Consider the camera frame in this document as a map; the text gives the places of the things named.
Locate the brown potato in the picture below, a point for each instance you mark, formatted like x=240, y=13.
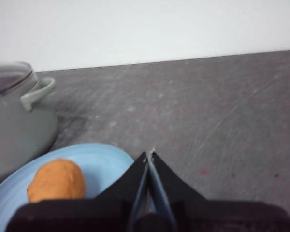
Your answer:
x=58, y=178

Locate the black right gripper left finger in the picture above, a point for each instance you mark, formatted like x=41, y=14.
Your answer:
x=87, y=215

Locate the blue round plate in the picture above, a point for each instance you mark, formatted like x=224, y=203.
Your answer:
x=99, y=164

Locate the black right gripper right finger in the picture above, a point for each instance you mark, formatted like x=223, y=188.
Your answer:
x=220, y=217

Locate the pale green electric steamer pot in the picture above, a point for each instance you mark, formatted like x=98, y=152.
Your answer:
x=19, y=130

